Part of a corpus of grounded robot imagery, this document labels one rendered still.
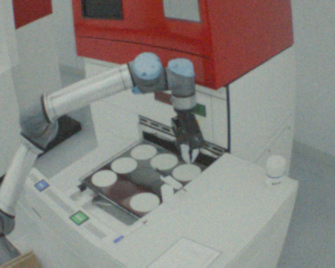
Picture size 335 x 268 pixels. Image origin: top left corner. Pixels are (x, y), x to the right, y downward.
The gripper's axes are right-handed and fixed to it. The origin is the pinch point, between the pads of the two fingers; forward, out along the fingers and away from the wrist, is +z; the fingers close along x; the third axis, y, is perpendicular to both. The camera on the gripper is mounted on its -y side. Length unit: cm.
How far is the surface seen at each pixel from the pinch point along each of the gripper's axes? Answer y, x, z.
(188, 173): 5.7, -0.8, 9.1
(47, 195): 4, 54, 4
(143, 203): -4.5, 18.8, 9.4
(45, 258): -17, 63, 18
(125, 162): 21.8, 18.9, 9.2
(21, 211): 114, 105, 99
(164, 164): 14.5, 5.5, 9.2
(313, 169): 73, -130, 98
